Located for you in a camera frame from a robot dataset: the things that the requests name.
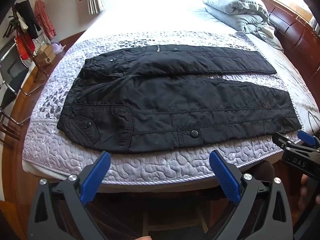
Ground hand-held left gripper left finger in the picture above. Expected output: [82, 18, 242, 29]
[27, 151, 112, 240]

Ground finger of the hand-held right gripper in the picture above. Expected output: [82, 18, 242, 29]
[297, 130, 320, 148]
[272, 132, 299, 153]

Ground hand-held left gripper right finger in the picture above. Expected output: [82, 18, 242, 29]
[209, 150, 294, 240]

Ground black quilted pants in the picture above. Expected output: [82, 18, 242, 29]
[57, 44, 302, 155]

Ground person's right hand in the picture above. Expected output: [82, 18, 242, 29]
[301, 174, 320, 205]

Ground quilted lavender mattress cover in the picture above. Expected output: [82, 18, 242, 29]
[22, 30, 320, 185]

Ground dark wooden headboard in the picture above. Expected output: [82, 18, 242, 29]
[255, 0, 320, 78]

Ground cardboard box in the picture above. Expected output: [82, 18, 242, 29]
[32, 44, 56, 67]

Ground small purple container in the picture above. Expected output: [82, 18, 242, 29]
[51, 41, 66, 54]

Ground folded light blue duvet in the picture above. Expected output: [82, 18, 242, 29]
[197, 0, 284, 52]

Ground red plaid hanging garment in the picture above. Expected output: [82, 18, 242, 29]
[34, 0, 57, 40]

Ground black hanging garment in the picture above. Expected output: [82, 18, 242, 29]
[14, 0, 42, 39]

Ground white bed sheet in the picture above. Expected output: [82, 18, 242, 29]
[82, 0, 293, 53]

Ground black cable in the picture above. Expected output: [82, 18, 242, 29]
[307, 111, 320, 133]

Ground metal frame chair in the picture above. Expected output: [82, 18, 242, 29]
[0, 39, 46, 126]

